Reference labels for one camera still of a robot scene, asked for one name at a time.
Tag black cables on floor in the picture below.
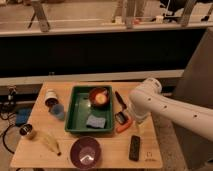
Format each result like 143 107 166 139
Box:
0 85 22 155

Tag purple plastic bowl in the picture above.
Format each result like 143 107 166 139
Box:
70 136 101 170

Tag white brown jar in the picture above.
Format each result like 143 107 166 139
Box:
45 89 58 107

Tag black remote control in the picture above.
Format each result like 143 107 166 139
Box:
129 135 141 161

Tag green plastic tray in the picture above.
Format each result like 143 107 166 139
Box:
65 85 114 134

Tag blue cloth on floor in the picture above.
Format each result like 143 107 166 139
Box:
15 108 31 126

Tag black handled measuring scoop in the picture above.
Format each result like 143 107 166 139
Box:
115 92 128 125

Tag blue plastic cup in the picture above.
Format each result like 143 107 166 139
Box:
50 104 65 120

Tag red bowl with yellow food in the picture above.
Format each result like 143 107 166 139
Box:
89 87 109 107

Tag small metal cup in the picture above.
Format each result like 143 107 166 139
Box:
19 124 36 140

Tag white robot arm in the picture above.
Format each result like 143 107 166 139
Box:
129 78 213 141

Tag blue-grey sponge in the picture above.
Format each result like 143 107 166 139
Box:
86 115 106 128

